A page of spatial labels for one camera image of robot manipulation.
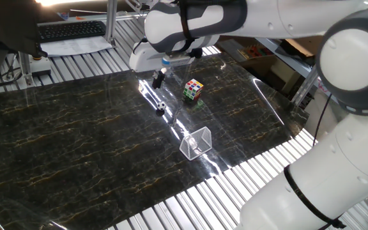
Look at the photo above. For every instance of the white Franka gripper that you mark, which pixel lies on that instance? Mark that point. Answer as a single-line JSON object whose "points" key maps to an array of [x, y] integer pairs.
{"points": [[144, 60]]}

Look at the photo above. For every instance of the small black white soccer ball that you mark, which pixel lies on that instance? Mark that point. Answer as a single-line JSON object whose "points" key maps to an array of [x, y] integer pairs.
{"points": [[161, 105]]}

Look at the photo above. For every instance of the white mesh miniature goal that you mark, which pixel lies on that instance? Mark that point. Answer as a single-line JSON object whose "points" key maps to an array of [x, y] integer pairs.
{"points": [[200, 140]]}

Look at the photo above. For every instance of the multicoloured Rubik's cube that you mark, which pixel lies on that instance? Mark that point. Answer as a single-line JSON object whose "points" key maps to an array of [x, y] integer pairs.
{"points": [[193, 89]]}

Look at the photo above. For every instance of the white paper sheets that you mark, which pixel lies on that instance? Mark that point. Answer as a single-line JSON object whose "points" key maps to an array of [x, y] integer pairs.
{"points": [[75, 48]]}

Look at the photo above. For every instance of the black computer keyboard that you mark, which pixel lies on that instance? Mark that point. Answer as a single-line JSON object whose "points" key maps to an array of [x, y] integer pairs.
{"points": [[70, 30]]}

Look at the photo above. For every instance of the colourful toy block set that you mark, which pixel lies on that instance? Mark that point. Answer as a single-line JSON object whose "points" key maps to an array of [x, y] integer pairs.
{"points": [[256, 51]]}

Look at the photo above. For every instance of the black marble pattern mat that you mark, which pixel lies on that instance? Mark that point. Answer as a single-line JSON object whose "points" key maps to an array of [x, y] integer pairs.
{"points": [[75, 143]]}

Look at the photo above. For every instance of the white emergency stop button box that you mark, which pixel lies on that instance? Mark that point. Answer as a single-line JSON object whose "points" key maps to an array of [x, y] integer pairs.
{"points": [[41, 66]]}

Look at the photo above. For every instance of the brown cardboard box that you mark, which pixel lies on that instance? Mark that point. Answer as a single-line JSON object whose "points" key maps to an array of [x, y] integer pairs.
{"points": [[302, 44]]}

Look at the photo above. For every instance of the dark computer monitor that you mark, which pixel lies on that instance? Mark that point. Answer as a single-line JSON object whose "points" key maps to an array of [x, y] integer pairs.
{"points": [[8, 25]]}

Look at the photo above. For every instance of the tall aluminium profile post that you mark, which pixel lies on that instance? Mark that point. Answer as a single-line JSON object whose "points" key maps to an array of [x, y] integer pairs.
{"points": [[110, 19]]}

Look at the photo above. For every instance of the short aluminium profile post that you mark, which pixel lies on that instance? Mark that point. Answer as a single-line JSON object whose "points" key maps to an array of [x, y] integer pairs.
{"points": [[26, 68]]}

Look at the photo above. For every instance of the slanted aluminium frame post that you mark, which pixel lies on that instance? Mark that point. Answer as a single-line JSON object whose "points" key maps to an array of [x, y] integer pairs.
{"points": [[305, 84]]}

